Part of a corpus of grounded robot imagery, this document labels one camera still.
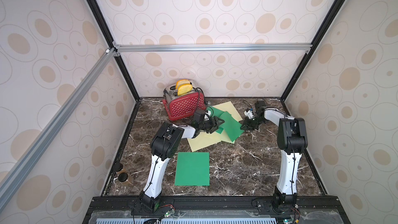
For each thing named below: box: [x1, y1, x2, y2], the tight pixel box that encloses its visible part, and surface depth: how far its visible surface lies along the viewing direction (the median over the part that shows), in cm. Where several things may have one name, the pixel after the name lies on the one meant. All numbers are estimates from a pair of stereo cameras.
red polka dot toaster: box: [162, 82, 206, 121], surface depth 102 cm
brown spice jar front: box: [117, 171, 134, 187], surface depth 78 cm
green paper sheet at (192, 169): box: [174, 151, 210, 187], surface depth 88 cm
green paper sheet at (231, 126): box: [218, 110, 245, 143], surface depth 107 cm
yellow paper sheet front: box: [187, 130, 236, 152], surface depth 99 cm
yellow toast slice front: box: [177, 84, 194, 96], surface depth 100 cm
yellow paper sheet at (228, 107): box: [212, 100, 244, 123], surface depth 115 cm
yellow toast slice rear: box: [175, 79, 191, 90], surface depth 104 cm
